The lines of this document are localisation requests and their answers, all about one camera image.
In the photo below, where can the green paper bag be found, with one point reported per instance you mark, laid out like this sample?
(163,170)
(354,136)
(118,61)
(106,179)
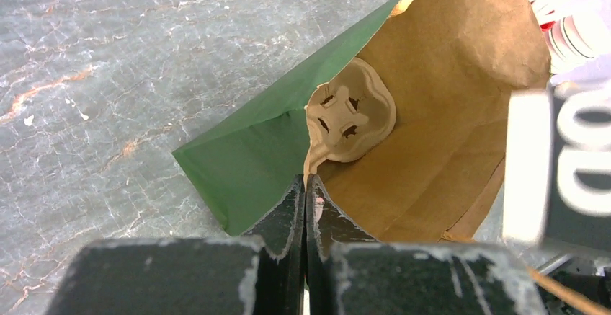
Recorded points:
(403,117)

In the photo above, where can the red cup holder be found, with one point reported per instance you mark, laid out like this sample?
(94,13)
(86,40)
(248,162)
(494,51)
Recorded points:
(547,26)

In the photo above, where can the brown cup carrier tray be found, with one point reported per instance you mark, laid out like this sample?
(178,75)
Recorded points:
(347,116)

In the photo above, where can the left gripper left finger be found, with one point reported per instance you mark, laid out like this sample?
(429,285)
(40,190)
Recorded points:
(259,272)

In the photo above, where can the stack of paper cups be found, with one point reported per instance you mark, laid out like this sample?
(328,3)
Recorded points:
(577,40)

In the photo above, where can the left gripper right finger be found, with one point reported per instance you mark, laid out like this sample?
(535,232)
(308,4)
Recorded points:
(351,272)

